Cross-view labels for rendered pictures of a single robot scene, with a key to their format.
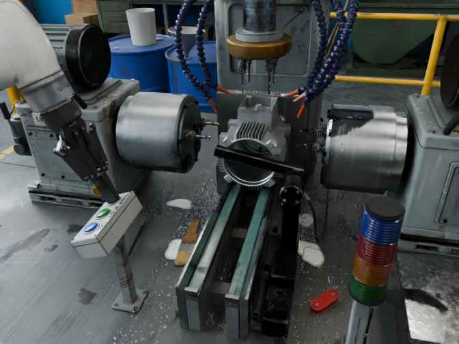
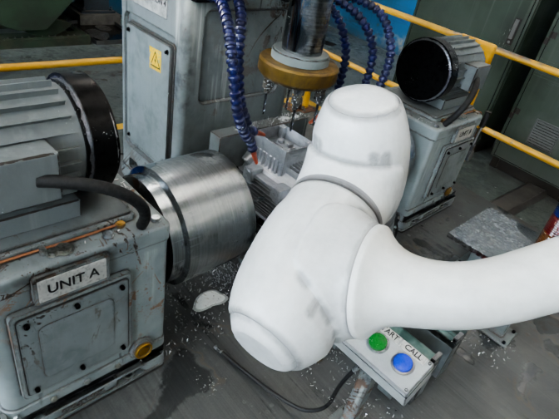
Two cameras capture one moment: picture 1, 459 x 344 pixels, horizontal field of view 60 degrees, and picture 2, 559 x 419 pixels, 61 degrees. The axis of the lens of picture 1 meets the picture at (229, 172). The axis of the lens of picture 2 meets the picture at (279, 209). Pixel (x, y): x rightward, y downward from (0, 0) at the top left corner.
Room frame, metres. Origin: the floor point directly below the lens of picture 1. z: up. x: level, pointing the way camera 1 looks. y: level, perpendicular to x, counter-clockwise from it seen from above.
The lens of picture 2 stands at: (0.65, 0.86, 1.64)
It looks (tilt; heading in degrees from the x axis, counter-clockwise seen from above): 34 degrees down; 296
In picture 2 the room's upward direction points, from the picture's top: 12 degrees clockwise
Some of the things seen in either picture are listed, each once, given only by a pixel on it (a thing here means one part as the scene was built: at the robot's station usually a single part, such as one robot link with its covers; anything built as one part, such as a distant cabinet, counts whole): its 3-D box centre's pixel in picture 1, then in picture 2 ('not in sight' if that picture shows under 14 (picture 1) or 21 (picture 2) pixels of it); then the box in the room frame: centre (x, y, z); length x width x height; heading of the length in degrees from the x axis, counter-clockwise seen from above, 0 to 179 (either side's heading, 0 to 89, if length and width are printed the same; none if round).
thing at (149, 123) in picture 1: (147, 131); (165, 223); (1.19, 0.26, 1.04); 0.37 x 0.25 x 0.25; 75
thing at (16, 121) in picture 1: (23, 127); not in sight; (1.18, 0.65, 1.07); 0.08 x 0.07 x 0.20; 165
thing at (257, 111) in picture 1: (258, 114); (282, 150); (1.13, -0.09, 1.11); 0.12 x 0.11 x 0.07; 165
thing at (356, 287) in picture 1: (368, 282); not in sight; (0.50, -0.24, 1.05); 0.06 x 0.06 x 0.04
